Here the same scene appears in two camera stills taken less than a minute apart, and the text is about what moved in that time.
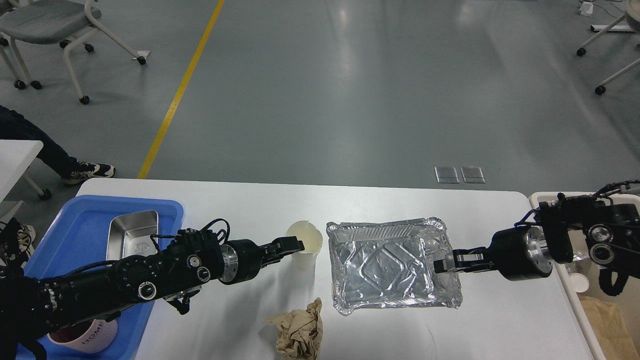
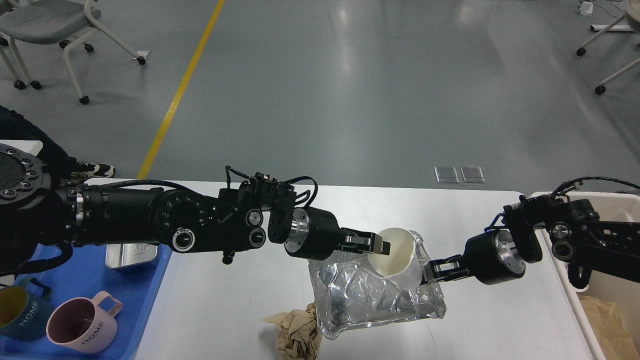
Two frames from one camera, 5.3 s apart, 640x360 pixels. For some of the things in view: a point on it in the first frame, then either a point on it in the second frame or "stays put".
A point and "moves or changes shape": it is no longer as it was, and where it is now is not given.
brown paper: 300,332 stays put
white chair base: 632,14 stays put
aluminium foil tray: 390,263 -> 349,295
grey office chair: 40,22 stays put
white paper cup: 307,232 moves or changes shape
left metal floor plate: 446,175 stays put
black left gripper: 243,258 -> 315,234
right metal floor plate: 472,174 stays put
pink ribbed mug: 88,337 stays put
